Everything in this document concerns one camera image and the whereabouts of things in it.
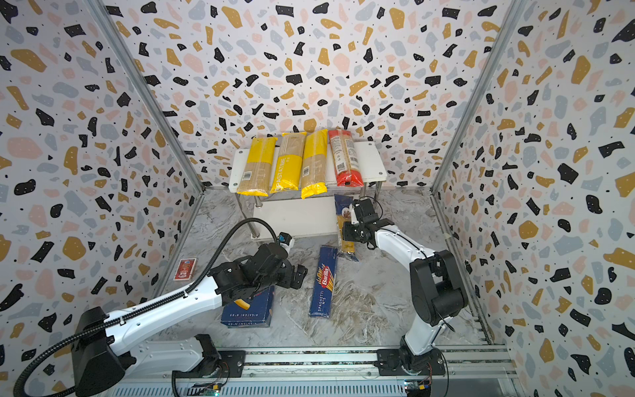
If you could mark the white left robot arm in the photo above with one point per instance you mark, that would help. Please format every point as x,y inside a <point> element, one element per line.
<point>103,351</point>

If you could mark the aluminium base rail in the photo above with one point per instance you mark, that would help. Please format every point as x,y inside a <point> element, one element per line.
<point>450,370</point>

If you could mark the red spaghetti bag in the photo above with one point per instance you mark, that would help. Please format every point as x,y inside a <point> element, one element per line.
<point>346,160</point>

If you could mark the blue Ankara spaghetti bag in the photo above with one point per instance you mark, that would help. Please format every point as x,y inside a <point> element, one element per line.
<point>343,204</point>

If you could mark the yellow clear spaghetti bag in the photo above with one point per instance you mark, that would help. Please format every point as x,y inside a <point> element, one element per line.
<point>313,174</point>

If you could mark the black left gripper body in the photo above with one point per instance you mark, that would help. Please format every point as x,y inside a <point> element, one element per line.
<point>283,278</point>

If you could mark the white two-tier shelf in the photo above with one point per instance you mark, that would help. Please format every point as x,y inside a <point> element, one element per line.
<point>315,216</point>

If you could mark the blue Barilla spaghetti box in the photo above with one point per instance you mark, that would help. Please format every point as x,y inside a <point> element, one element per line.
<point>321,305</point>

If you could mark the red playing card box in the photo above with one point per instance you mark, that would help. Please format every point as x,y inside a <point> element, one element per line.
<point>185,269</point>

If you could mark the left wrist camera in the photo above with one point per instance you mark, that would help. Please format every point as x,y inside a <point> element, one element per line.
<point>286,241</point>

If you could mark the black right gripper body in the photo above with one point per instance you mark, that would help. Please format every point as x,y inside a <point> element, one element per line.
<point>353,231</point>

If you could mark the yellow Pastatime spaghetti bag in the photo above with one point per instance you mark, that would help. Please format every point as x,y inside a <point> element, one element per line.
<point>289,162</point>

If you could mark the blue Barilla rigatoni box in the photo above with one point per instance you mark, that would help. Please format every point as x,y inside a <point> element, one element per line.
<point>250,313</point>

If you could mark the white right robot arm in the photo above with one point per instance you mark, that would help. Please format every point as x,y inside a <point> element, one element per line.
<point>438,293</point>

